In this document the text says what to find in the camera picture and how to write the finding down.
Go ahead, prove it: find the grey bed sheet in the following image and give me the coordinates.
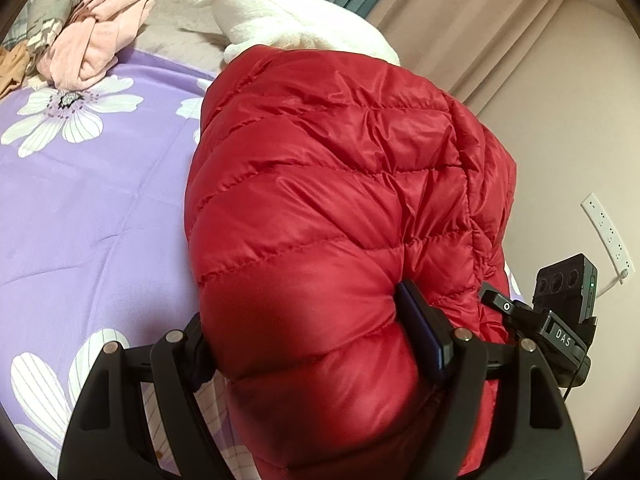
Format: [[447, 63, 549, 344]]
[[120, 0, 228, 81]]

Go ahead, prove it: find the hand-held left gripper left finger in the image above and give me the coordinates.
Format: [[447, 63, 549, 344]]
[[57, 312, 236, 480]]

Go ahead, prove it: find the purple floral blanket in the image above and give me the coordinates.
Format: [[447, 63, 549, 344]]
[[0, 49, 523, 480]]

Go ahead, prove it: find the beige curtain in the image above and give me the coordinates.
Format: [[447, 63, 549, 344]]
[[370, 0, 593, 118]]

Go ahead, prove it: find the white power strip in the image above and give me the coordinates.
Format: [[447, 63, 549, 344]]
[[580, 191, 632, 285]]

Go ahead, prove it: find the tan cloth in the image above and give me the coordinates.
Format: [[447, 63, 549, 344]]
[[0, 42, 38, 100]]

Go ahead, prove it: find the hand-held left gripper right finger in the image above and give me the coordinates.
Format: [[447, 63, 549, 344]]
[[395, 279, 586, 480]]

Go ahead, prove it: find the red puffer jacket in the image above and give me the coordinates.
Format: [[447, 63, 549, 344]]
[[182, 44, 518, 480]]

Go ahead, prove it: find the white power cable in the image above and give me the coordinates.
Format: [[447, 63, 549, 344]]
[[595, 270, 632, 295]]

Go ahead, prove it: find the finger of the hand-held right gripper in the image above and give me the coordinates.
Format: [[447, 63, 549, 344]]
[[479, 282, 533, 333]]

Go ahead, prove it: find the white fleece garment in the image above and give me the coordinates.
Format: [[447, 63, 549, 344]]
[[189, 0, 402, 67]]

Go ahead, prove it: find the pink garment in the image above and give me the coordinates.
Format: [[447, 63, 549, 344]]
[[39, 0, 157, 90]]

